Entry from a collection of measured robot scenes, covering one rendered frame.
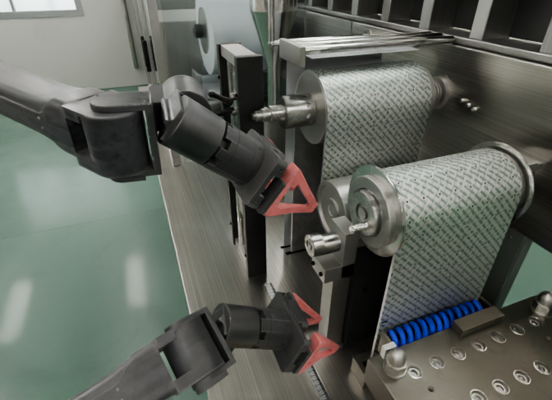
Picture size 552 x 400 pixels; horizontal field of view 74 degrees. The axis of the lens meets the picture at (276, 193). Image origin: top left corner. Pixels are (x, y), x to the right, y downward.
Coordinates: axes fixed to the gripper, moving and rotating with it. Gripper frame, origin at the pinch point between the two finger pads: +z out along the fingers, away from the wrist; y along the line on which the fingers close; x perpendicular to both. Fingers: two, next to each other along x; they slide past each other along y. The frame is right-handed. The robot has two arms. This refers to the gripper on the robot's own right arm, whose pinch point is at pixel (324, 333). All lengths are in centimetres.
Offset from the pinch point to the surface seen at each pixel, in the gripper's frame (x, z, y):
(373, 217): 20.9, -3.1, -2.8
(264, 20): 40, -5, -73
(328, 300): 0.3, 5.8, -8.1
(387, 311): 7.0, 9.2, 0.8
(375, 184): 25.2, -4.5, -4.8
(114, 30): -43, -13, -555
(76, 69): -114, -41, -555
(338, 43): 42, -5, -33
